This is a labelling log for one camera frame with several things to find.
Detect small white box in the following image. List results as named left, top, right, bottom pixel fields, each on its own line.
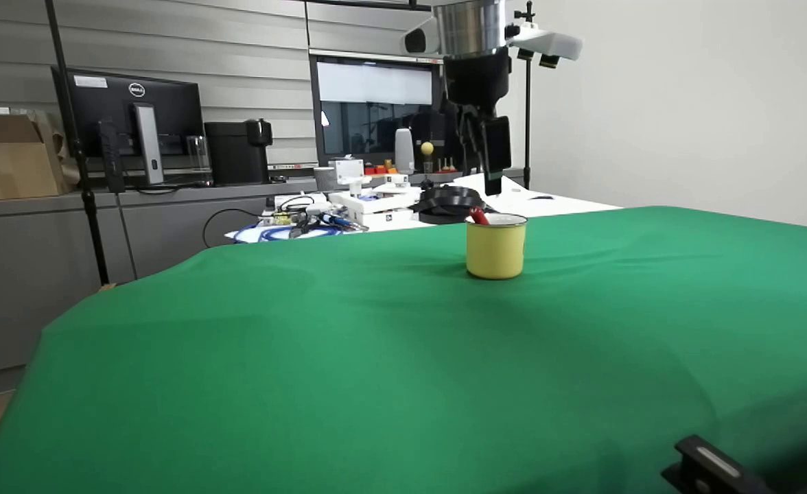
left=333, top=152, right=367, bottom=186

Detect blue white cable bundle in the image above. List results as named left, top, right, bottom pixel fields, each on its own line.
left=222, top=215, right=356, bottom=248

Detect large dark display screen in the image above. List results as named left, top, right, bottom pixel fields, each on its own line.
left=308, top=53, right=448, bottom=175

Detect gray desk partition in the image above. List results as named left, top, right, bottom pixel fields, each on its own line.
left=0, top=179, right=319, bottom=379

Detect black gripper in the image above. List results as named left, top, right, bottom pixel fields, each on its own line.
left=443, top=49, right=514, bottom=197

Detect yellow mug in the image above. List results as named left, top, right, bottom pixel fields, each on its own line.
left=465, top=211, right=530, bottom=282

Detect black computer box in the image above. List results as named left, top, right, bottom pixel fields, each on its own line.
left=202, top=117, right=274, bottom=186

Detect thin black stand pole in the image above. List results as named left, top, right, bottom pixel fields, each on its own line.
left=42, top=0, right=116, bottom=287

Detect black clamp bracket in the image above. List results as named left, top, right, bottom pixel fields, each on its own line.
left=658, top=433, right=776, bottom=494

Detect black camera tripod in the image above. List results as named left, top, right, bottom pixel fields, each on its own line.
left=511, top=0, right=540, bottom=193

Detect black Dell monitor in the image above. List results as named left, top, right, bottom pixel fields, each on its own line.
left=50, top=66, right=213, bottom=189

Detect white cylinder speaker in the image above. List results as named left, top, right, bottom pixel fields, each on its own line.
left=393, top=127, right=418, bottom=179

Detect white electronics boards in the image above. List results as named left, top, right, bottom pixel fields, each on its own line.
left=270, top=175, right=426, bottom=232

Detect green table cloth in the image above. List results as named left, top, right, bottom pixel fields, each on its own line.
left=0, top=202, right=807, bottom=494

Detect black cable loop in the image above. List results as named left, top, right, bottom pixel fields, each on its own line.
left=201, top=205, right=260, bottom=249

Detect brown cardboard box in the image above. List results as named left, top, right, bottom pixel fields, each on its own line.
left=0, top=108, right=71, bottom=202

